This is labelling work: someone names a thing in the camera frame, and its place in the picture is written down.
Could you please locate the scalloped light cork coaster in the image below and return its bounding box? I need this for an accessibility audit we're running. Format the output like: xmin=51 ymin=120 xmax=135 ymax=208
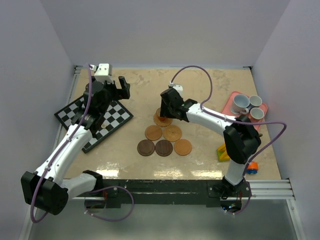
xmin=153 ymin=107 xmax=173 ymax=127

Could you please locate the round light cork coaster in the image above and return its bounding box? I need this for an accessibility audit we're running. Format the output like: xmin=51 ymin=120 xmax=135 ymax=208
xmin=163 ymin=124 xmax=182 ymax=142

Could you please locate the light orange wooden coaster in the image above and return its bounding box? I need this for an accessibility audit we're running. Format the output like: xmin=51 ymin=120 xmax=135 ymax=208
xmin=173 ymin=139 xmax=192 ymax=156

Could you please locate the dark brown wooden coaster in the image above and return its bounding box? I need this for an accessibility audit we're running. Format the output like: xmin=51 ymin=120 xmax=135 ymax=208
xmin=137 ymin=139 xmax=155 ymax=157

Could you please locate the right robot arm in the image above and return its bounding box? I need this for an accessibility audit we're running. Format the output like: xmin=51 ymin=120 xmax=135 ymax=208
xmin=160 ymin=87 xmax=261 ymax=197

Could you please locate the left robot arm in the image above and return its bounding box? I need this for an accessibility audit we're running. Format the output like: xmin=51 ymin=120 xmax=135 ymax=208
xmin=21 ymin=76 xmax=130 ymax=215

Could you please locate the grey white cup upper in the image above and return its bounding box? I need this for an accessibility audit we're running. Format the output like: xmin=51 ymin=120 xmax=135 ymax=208
xmin=249 ymin=95 xmax=263 ymax=108

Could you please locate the grey white cup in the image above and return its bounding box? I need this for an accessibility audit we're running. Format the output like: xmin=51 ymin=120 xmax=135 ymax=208
xmin=249 ymin=95 xmax=263 ymax=108
xmin=249 ymin=107 xmax=265 ymax=121

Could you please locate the grey white cup lower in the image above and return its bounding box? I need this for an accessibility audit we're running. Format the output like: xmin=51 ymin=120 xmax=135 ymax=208
xmin=249 ymin=107 xmax=265 ymax=121

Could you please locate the black white chessboard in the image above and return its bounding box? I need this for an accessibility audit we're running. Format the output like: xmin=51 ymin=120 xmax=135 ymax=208
xmin=54 ymin=97 xmax=134 ymax=154

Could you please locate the large white mug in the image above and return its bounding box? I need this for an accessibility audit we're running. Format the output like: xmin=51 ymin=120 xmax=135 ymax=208
xmin=231 ymin=94 xmax=250 ymax=115

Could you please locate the yellow green wooden block toy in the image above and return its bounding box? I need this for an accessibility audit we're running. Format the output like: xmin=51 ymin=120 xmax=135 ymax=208
xmin=216 ymin=144 xmax=230 ymax=162

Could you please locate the pink tray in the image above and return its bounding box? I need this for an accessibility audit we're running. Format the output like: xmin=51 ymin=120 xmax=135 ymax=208
xmin=221 ymin=91 xmax=268 ymax=123

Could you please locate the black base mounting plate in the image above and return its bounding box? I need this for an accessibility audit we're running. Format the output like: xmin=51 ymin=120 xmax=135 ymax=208
xmin=73 ymin=177 xmax=252 ymax=209

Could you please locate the orange blue toy car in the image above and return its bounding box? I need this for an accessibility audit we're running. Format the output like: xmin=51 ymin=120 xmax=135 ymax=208
xmin=246 ymin=161 xmax=259 ymax=175

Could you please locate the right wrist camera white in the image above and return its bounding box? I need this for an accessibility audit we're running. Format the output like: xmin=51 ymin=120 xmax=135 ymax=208
xmin=168 ymin=83 xmax=183 ymax=97

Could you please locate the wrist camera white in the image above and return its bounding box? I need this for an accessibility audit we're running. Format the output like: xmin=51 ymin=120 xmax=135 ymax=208
xmin=168 ymin=83 xmax=183 ymax=97
xmin=89 ymin=63 xmax=113 ymax=83

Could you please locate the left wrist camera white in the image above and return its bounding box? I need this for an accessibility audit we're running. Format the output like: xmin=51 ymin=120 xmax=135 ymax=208
xmin=89 ymin=63 xmax=113 ymax=83

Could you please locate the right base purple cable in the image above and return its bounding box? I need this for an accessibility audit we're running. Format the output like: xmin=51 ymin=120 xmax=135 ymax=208
xmin=223 ymin=179 xmax=252 ymax=216

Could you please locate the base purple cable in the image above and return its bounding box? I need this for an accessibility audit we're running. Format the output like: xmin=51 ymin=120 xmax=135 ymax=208
xmin=223 ymin=179 xmax=252 ymax=216
xmin=83 ymin=184 xmax=135 ymax=222

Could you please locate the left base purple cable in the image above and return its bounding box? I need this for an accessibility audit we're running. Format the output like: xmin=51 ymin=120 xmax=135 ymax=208
xmin=83 ymin=184 xmax=135 ymax=222

